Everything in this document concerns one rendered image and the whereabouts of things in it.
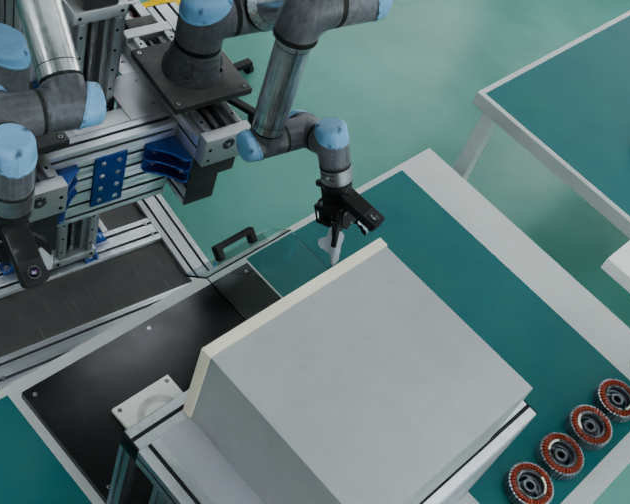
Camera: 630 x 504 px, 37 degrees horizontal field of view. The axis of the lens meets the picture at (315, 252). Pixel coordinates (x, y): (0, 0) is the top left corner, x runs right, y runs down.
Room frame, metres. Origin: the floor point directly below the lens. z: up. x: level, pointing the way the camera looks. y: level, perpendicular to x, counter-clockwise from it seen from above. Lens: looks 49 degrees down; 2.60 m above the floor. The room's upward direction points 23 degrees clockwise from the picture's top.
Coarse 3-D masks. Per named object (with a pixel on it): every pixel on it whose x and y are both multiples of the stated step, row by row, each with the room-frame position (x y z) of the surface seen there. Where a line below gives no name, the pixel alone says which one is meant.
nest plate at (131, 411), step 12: (156, 384) 1.07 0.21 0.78; (168, 384) 1.08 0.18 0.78; (132, 396) 1.02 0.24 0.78; (144, 396) 1.03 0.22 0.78; (156, 396) 1.04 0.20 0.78; (168, 396) 1.06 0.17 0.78; (120, 408) 0.98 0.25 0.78; (132, 408) 1.00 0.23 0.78; (144, 408) 1.01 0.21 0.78; (156, 408) 1.02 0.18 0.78; (120, 420) 0.96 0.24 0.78; (132, 420) 0.97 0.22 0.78
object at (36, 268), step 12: (0, 228) 0.91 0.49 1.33; (12, 228) 0.92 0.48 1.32; (24, 228) 0.93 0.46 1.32; (12, 240) 0.90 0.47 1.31; (24, 240) 0.91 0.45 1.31; (12, 252) 0.89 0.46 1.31; (24, 252) 0.90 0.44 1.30; (36, 252) 0.91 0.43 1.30; (12, 264) 0.88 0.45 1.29; (24, 264) 0.88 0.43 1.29; (36, 264) 0.89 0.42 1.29; (24, 276) 0.87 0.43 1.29; (36, 276) 0.88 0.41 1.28; (48, 276) 0.89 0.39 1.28; (24, 288) 0.86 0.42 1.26
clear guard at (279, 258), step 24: (264, 240) 1.34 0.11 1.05; (288, 240) 1.36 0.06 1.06; (216, 264) 1.24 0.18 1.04; (240, 264) 1.24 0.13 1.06; (264, 264) 1.27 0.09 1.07; (288, 264) 1.30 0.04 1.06; (312, 264) 1.32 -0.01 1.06; (216, 288) 1.16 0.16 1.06; (240, 288) 1.19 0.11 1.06; (264, 288) 1.21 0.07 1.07; (288, 288) 1.23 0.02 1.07; (240, 312) 1.13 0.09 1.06
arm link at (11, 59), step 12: (0, 24) 1.43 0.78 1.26; (0, 36) 1.39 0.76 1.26; (12, 36) 1.41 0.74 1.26; (24, 36) 1.43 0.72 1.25; (0, 48) 1.36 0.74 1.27; (12, 48) 1.37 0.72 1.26; (24, 48) 1.39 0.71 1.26; (0, 60) 1.34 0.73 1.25; (12, 60) 1.35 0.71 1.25; (24, 60) 1.38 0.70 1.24; (0, 72) 1.34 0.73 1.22; (12, 72) 1.35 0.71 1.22; (24, 72) 1.38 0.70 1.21; (0, 84) 1.33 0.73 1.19; (12, 84) 1.35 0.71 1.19; (24, 84) 1.38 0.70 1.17
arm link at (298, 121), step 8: (296, 112) 1.70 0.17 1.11; (304, 112) 1.71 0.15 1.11; (288, 120) 1.65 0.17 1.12; (296, 120) 1.66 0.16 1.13; (304, 120) 1.67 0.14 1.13; (312, 120) 1.67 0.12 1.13; (288, 128) 1.62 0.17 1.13; (296, 128) 1.63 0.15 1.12; (304, 128) 1.65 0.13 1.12; (312, 128) 1.64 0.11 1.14; (296, 136) 1.62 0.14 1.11; (304, 136) 1.63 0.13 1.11; (296, 144) 1.61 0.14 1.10; (304, 144) 1.63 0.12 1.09
